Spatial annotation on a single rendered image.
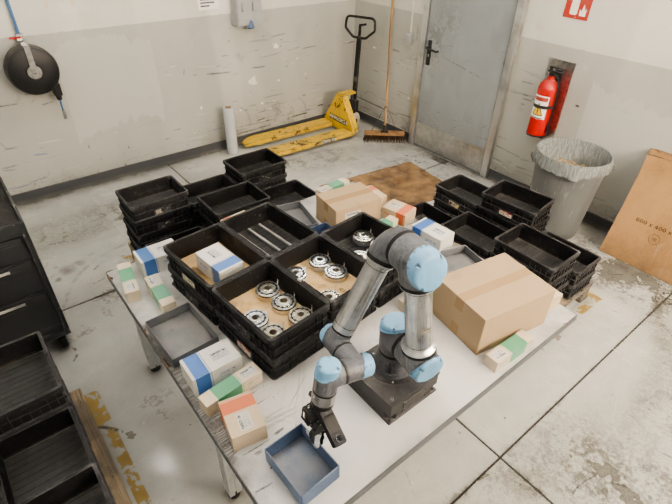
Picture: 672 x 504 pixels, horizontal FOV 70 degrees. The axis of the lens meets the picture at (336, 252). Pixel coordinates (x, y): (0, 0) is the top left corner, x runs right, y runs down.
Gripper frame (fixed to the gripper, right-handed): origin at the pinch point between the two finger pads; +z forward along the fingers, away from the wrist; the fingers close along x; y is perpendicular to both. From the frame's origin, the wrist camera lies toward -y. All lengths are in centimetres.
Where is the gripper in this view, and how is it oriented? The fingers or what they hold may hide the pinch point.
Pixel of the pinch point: (319, 446)
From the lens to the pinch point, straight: 168.6
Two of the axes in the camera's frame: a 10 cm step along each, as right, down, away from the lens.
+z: -1.3, 8.5, 5.2
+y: -6.0, -4.8, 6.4
